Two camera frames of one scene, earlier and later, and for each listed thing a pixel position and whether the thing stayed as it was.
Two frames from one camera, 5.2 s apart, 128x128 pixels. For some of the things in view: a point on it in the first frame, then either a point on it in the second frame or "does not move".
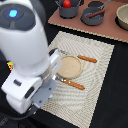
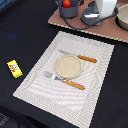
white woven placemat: [74, 105] does not move
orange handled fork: [71, 83] does not move
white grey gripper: [23, 92] to [105, 7]
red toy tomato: [66, 4] does not move
